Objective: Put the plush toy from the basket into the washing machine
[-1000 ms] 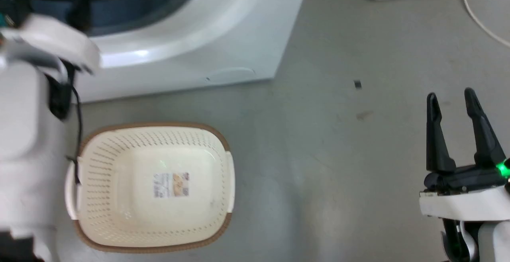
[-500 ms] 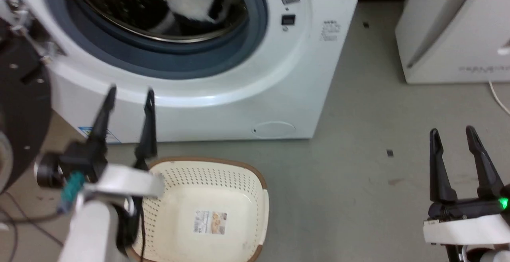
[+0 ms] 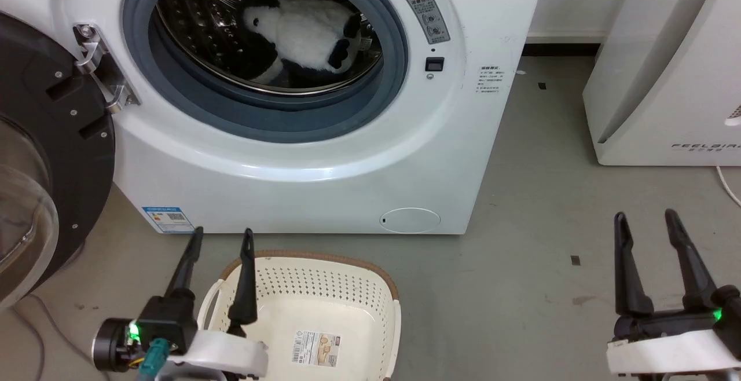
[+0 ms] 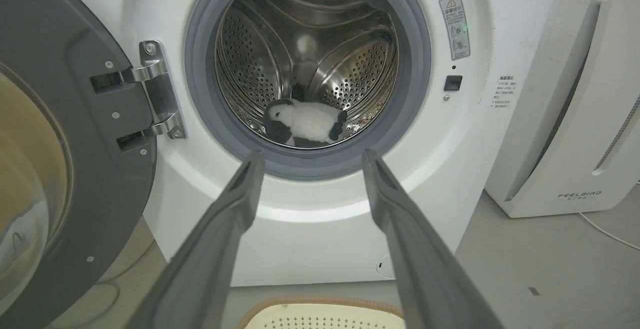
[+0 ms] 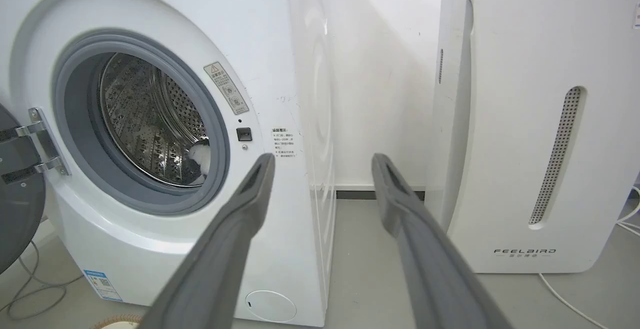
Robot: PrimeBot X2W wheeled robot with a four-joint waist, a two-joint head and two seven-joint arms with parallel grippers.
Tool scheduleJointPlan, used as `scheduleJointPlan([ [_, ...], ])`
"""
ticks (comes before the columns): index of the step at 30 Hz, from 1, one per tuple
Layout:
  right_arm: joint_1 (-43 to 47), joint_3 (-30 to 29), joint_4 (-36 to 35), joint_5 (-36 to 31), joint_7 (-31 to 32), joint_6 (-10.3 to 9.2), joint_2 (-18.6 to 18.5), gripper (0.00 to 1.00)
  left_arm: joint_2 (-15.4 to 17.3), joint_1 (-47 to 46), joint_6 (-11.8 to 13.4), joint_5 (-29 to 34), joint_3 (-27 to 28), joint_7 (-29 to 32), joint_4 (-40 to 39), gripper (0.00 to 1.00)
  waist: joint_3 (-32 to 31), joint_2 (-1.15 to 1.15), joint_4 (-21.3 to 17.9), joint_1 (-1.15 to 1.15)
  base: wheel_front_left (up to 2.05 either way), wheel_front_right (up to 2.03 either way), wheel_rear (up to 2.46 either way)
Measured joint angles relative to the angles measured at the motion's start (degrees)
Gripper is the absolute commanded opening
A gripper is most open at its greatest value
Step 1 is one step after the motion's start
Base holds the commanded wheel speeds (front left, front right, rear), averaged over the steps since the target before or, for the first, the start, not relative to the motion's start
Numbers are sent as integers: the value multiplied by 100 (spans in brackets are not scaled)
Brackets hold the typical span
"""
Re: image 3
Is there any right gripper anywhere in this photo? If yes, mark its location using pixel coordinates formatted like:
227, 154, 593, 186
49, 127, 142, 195
606, 208, 741, 377

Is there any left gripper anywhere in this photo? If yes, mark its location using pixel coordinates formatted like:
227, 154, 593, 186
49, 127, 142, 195
91, 226, 270, 379

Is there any cream perforated laundry basket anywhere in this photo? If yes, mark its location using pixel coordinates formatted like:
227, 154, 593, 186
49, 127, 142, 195
197, 249, 402, 381

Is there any white front-load washing machine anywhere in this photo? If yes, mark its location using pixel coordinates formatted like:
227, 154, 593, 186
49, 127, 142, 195
0, 0, 549, 235

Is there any black washing machine door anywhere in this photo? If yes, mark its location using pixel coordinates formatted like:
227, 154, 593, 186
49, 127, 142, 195
0, 13, 116, 312

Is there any black and white plush toy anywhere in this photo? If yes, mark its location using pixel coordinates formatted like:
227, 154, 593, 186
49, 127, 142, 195
233, 0, 365, 85

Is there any blue energy label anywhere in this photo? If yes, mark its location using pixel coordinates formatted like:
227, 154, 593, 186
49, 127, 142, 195
142, 206, 195, 234

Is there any barcode label sticker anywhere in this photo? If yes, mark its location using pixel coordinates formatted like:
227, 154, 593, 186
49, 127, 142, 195
291, 330, 342, 367

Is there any grey rubber door gasket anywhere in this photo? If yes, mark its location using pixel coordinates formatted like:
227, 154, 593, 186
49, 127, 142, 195
122, 0, 409, 143

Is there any white air purifier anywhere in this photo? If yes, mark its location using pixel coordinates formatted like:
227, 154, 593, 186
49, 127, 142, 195
582, 0, 741, 166

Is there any oval filter cover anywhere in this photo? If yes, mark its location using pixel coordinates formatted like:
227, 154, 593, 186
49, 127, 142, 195
380, 207, 441, 234

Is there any chrome door hinge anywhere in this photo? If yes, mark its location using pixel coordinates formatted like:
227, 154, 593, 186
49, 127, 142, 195
73, 23, 141, 114

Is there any perforated steel drum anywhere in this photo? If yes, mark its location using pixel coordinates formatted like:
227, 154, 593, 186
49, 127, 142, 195
155, 0, 384, 96

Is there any small text sticker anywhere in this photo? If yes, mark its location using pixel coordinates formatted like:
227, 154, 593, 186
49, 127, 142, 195
476, 66, 505, 94

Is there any grey warning sticker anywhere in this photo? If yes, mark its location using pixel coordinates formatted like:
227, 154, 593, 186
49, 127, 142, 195
402, 0, 451, 45

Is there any teal connector cable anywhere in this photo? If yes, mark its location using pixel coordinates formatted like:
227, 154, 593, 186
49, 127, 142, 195
138, 338, 170, 380

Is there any white power cable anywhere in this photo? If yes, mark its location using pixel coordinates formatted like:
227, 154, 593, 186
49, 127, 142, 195
716, 165, 741, 208

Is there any grey floor cable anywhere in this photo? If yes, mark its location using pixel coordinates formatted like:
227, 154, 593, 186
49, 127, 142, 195
12, 293, 96, 381

